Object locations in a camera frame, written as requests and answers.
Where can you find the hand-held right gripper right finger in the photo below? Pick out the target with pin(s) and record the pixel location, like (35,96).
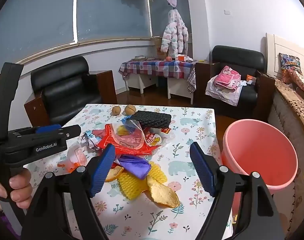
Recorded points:
(200,167)

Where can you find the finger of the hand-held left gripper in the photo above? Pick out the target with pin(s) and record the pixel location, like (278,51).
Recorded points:
(70,131)
(48,128)

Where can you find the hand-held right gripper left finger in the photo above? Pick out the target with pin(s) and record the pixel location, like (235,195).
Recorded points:
(103,170)

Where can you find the small orange peel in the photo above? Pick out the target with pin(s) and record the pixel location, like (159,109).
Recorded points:
(114,175)

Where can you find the white blue wrapper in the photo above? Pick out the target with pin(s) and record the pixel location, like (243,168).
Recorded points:
(92,138)

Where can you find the clear orange wrapper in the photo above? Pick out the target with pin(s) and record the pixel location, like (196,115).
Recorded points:
(75,157)

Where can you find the purple wrapper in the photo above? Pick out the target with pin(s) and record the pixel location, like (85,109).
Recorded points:
(134,166)

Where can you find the yellow foam net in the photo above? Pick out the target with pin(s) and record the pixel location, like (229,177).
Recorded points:
(134,187)

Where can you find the red plastic wrapper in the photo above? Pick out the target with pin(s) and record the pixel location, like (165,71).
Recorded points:
(127,142)

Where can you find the yellow plastic bag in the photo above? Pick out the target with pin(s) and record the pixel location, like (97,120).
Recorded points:
(121,130)

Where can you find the large orange peel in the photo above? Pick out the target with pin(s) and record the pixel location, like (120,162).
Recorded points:
(163,193)

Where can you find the blue foam net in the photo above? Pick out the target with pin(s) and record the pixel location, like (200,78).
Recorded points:
(130,126)

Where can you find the pink plastic bucket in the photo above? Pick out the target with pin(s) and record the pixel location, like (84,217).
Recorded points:
(259,155)

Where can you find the black foam net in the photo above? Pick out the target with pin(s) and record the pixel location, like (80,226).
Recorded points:
(152,120)

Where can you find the person's left hand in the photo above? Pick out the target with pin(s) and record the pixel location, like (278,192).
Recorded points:
(22,180)

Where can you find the black armchair wooden arms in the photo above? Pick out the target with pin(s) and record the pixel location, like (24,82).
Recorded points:
(64,90)

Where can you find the floral tablecloth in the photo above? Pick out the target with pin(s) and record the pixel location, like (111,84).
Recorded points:
(142,217)

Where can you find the pale pink sheet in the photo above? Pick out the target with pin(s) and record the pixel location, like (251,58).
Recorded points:
(221,95)

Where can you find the white side table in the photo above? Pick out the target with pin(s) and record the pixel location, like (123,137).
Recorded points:
(179,87)

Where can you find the patterned hanging cloth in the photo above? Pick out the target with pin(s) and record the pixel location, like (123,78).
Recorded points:
(191,80)

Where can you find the folded pink blanket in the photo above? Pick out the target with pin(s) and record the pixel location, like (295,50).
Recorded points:
(228,78)

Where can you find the stack of books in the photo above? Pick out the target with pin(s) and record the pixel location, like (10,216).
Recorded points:
(138,58)

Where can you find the small orange box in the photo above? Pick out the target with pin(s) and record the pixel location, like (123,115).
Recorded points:
(251,78)

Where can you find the bed with brown floral blanket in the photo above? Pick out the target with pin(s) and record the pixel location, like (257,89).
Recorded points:
(291,120)

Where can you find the blue roller blind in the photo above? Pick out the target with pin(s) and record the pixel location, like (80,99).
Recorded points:
(112,10)
(37,25)
(158,17)

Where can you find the orange white box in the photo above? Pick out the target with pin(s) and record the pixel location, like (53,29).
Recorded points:
(181,58)

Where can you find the black armchair with laundry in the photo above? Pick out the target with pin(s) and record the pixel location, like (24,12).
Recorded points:
(236,57)

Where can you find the red floral quilt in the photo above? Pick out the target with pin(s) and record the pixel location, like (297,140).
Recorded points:
(300,82)

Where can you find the pink white puffer jacket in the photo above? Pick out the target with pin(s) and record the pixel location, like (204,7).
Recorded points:
(173,35)

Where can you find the cream bed headboard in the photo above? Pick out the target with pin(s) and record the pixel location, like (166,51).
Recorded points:
(274,52)

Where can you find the colourful printed pillow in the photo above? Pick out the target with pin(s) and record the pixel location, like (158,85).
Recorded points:
(289,61)

